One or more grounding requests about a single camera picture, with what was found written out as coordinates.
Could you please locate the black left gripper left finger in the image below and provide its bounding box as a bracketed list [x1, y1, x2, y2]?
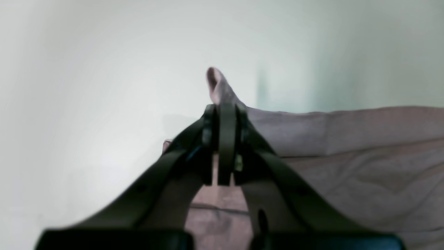
[35, 105, 218, 250]

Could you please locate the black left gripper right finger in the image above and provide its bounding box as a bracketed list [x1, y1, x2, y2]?
[218, 104, 404, 250]

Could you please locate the pink T-shirt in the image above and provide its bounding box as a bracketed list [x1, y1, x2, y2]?
[161, 67, 444, 250]

